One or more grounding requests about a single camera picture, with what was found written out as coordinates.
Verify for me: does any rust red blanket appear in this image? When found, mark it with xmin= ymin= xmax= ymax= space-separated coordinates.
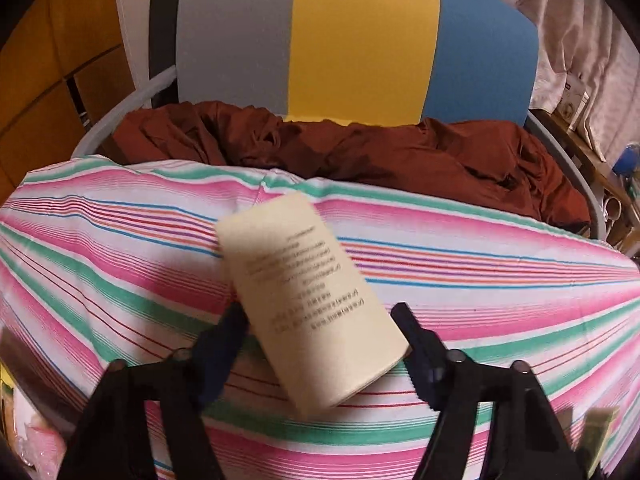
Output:
xmin=112 ymin=101 xmax=590 ymax=232

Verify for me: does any cream rectangular carton box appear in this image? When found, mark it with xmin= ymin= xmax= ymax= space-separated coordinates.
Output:
xmin=216 ymin=193 xmax=409 ymax=418

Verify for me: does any pink green striped bedsheet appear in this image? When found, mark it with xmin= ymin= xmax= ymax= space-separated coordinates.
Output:
xmin=1 ymin=156 xmax=639 ymax=474

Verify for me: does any orange wooden wardrobe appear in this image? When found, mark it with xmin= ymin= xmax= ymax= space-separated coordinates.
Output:
xmin=1 ymin=0 xmax=134 ymax=198

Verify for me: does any cluttered wooden side table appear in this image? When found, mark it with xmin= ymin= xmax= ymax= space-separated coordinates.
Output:
xmin=525 ymin=74 xmax=639 ymax=260

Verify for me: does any beige patterned curtain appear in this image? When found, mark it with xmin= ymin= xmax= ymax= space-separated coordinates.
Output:
xmin=502 ymin=0 xmax=639 ymax=164

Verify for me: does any white metal bed rail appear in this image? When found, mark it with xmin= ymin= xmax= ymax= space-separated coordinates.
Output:
xmin=72 ymin=65 xmax=177 ymax=158

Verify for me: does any black upright post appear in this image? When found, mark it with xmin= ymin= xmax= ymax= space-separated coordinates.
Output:
xmin=149 ymin=0 xmax=179 ymax=78

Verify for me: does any grey yellow blue pillow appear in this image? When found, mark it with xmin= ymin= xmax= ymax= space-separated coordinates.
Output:
xmin=176 ymin=0 xmax=538 ymax=126

